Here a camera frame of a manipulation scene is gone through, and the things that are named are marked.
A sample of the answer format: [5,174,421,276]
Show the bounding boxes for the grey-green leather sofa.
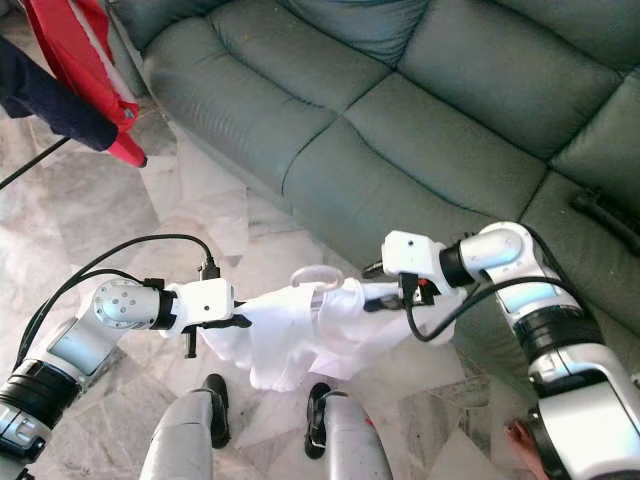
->
[105,0,640,401]

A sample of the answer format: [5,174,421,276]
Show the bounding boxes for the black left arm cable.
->
[32,233,223,371]

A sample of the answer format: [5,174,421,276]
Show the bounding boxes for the red garment white trim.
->
[25,0,148,169]

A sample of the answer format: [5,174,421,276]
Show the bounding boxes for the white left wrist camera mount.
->
[168,278,236,334]

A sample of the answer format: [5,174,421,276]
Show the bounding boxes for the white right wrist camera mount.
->
[382,230,446,281]

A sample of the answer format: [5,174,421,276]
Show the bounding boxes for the navy blue garment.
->
[0,40,118,153]

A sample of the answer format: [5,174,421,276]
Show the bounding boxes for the white shirt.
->
[198,278,466,393]

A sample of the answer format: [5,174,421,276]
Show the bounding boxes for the silver right robot leg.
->
[305,383,393,480]

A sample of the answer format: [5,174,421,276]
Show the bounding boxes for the black handheld controller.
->
[572,188,640,251]

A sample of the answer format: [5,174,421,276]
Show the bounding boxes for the black metal clothes rack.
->
[0,137,61,189]

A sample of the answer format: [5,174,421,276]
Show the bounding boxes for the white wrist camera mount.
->
[168,278,236,334]
[382,230,446,281]

